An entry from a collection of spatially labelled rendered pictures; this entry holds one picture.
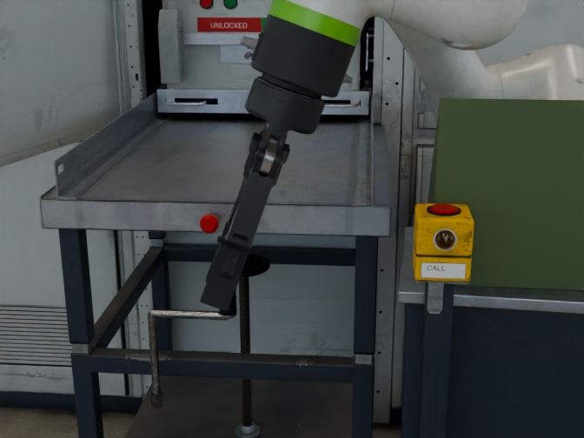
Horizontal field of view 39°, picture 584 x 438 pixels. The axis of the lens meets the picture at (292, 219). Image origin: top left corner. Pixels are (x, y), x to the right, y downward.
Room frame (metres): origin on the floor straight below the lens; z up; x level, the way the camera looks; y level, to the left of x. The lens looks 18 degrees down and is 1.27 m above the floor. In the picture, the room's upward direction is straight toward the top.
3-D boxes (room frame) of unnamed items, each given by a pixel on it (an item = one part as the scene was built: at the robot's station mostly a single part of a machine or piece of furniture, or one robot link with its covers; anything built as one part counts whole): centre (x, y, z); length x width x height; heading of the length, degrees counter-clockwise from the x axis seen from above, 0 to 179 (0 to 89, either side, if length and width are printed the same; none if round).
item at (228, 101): (2.12, 0.07, 0.89); 0.54 x 0.05 x 0.06; 85
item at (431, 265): (1.16, -0.22, 0.85); 0.08 x 0.08 x 0.10; 85
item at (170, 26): (2.05, 0.29, 1.04); 0.08 x 0.05 x 0.17; 175
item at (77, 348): (1.72, 0.11, 0.46); 0.64 x 0.58 x 0.66; 175
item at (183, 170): (1.72, 0.11, 0.82); 0.68 x 0.62 x 0.06; 175
